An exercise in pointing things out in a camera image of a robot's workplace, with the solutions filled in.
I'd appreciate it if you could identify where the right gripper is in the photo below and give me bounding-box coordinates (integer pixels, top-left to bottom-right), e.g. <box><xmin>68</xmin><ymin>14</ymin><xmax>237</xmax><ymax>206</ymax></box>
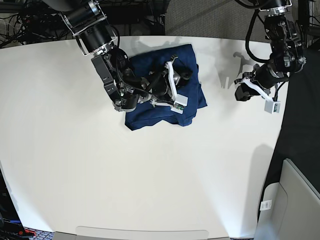
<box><xmin>139</xmin><ymin>55</ymin><xmax>193</xmax><ymax>107</ymax></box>

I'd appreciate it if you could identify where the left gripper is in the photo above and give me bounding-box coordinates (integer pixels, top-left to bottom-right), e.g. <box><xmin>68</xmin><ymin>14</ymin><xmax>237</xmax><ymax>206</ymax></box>
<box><xmin>234</xmin><ymin>64</ymin><xmax>288</xmax><ymax>102</ymax></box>

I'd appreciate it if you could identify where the blue long-sleeve shirt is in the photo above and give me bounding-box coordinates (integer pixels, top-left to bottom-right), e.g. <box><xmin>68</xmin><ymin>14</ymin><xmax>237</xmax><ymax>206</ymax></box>
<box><xmin>125</xmin><ymin>44</ymin><xmax>207</xmax><ymax>131</ymax></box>

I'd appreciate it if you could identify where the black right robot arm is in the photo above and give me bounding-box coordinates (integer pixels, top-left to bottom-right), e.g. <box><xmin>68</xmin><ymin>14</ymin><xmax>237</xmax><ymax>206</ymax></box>
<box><xmin>45</xmin><ymin>0</ymin><xmax>192</xmax><ymax>114</ymax></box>

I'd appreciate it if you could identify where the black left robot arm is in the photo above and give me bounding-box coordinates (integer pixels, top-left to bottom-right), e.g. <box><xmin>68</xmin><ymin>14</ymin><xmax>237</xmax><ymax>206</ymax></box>
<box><xmin>234</xmin><ymin>0</ymin><xmax>307</xmax><ymax>102</ymax></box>

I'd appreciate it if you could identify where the grey plastic bin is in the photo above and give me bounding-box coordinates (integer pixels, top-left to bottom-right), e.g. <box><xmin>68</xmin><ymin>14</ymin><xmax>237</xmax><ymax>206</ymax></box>
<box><xmin>254</xmin><ymin>158</ymin><xmax>320</xmax><ymax>240</ymax></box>

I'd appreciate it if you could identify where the black box with red label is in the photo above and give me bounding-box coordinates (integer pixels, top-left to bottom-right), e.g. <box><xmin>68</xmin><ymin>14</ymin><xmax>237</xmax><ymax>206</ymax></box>
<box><xmin>0</xmin><ymin>173</ymin><xmax>37</xmax><ymax>240</ymax></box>

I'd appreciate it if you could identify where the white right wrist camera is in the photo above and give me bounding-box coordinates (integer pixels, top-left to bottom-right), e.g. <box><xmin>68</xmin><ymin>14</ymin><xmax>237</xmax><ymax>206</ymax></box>
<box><xmin>170</xmin><ymin>94</ymin><xmax>188</xmax><ymax>114</ymax></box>

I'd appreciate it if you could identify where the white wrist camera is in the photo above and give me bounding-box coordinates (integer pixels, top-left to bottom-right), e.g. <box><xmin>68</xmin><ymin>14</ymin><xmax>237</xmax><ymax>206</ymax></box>
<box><xmin>264</xmin><ymin>100</ymin><xmax>281</xmax><ymax>114</ymax></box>
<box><xmin>170</xmin><ymin>94</ymin><xmax>188</xmax><ymax>114</ymax></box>

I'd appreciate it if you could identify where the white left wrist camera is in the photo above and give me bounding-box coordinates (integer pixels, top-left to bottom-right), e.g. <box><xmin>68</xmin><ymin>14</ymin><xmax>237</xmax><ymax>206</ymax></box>
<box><xmin>264</xmin><ymin>100</ymin><xmax>281</xmax><ymax>114</ymax></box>

